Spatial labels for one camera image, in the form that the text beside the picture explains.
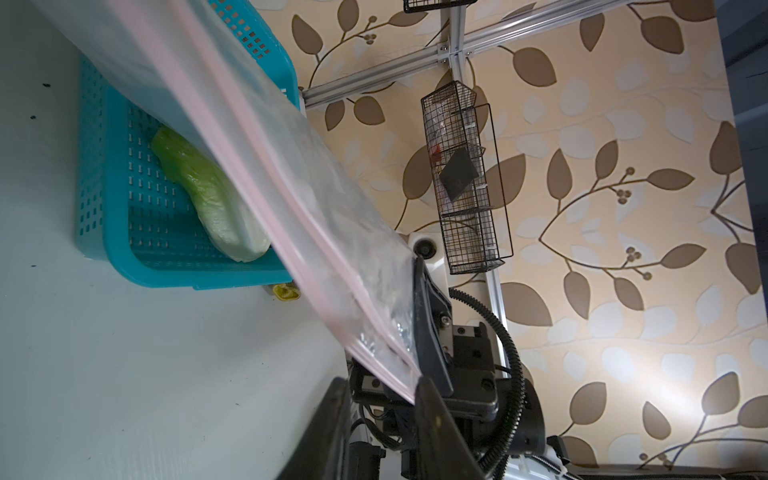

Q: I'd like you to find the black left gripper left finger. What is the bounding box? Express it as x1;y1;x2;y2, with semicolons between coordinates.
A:
277;377;351;480

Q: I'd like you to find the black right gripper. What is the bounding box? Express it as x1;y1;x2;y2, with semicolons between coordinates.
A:
350;257;499;421

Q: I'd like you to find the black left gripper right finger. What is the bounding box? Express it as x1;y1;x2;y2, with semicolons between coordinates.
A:
414;376;483;480

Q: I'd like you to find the chinese cabbage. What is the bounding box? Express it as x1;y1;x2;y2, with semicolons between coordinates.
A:
150;126;271;263

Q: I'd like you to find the clear pink-zip dotted bag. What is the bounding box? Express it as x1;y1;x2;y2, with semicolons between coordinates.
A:
40;1;421;402

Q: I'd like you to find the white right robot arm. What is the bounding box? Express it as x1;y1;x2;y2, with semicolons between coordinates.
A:
347;258;572;479

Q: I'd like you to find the dark tool in right basket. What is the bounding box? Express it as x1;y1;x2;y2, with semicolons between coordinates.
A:
439;147;479;202

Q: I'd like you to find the teal plastic basket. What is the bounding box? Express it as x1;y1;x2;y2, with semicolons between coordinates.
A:
66;1;290;290

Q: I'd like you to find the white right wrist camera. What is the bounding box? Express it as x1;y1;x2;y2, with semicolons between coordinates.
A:
407;232;449;297

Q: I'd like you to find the black wire basket right wall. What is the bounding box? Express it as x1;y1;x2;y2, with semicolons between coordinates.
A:
421;80;513;275

